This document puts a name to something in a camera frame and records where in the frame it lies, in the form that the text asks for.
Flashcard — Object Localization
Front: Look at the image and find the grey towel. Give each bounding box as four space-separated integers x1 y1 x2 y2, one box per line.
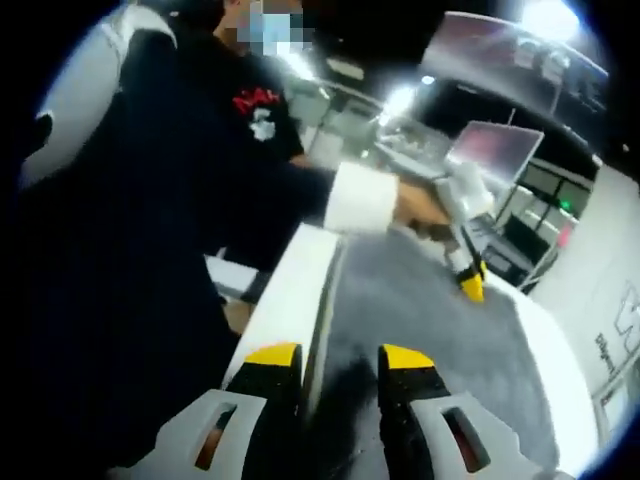
299 227 557 480

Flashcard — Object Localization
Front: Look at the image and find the white worn device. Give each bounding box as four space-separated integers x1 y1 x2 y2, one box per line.
22 4 180 190

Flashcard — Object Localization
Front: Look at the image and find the person's dark clothed torso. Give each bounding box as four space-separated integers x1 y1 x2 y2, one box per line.
14 19 307 471

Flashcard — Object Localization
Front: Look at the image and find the oval ceiling lamp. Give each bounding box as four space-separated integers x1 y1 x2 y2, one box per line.
521 0 582 42

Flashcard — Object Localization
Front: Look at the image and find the black desk monitor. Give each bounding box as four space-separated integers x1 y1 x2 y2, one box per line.
502 214 557 254

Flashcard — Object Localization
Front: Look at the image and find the hanging dark screen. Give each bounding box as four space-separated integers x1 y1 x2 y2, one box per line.
422 10 610 119

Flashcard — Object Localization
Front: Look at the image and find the curved desk monitor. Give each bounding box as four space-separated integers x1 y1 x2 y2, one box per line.
446 119 546 190

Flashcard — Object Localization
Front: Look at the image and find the glass partition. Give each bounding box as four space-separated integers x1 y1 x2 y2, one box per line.
519 157 604 224

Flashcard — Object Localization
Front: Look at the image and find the grey office desk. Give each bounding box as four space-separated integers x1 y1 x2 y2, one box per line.
479 214 559 294

